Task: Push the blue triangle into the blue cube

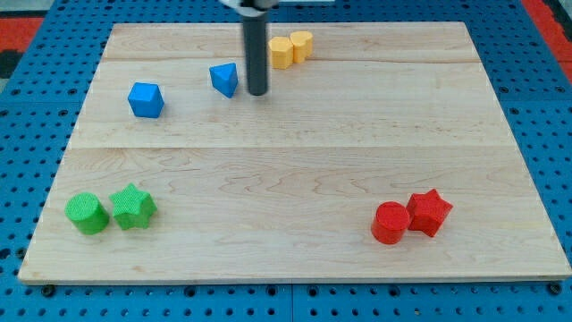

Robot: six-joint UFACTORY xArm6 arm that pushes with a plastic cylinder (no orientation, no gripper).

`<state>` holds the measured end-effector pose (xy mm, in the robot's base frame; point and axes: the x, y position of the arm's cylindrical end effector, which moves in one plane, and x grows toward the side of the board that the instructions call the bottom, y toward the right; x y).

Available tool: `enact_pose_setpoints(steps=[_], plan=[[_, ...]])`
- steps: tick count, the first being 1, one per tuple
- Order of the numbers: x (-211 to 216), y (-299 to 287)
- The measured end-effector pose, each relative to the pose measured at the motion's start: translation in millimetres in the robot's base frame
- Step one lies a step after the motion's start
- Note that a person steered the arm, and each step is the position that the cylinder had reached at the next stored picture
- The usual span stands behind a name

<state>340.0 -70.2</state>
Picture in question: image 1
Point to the red star block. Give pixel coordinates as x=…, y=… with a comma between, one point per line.
x=427, y=212

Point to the grey robot end mount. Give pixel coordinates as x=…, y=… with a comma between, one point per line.
x=253, y=4

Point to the blue cube block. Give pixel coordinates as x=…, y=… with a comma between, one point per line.
x=146, y=100

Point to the blue triangle block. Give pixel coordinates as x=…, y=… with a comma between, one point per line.
x=224, y=78

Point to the yellow hexagon block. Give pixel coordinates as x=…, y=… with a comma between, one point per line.
x=281, y=52

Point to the wooden board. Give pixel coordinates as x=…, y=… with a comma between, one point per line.
x=283, y=188

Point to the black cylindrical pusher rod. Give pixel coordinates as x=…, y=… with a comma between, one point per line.
x=254, y=39

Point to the yellow heart block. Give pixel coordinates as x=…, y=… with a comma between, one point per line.
x=302, y=42

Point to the green cylinder block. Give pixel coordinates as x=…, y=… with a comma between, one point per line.
x=87, y=213

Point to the green star block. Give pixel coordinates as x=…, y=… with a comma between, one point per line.
x=132, y=207

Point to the red cylinder block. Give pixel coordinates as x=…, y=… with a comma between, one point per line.
x=390, y=222

